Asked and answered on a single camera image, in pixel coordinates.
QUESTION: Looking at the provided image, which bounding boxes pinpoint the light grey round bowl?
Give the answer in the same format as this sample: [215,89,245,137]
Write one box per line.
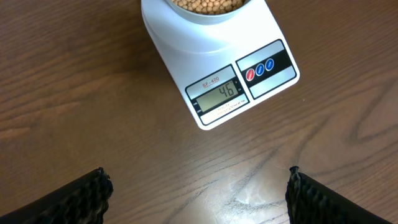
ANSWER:
[165,0,255,25]

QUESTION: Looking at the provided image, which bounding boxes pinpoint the white digital kitchen scale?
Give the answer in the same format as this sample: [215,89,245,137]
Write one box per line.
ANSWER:
[141,0,300,130]

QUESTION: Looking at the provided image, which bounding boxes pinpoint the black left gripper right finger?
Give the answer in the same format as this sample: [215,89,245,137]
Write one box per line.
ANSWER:
[285,166,391,224]

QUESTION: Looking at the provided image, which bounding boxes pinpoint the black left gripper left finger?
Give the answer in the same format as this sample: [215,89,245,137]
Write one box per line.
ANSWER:
[1,167,113,224]

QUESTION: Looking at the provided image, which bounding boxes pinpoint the soybeans in bowl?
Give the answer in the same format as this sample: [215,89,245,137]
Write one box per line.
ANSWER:
[170,0,246,15]

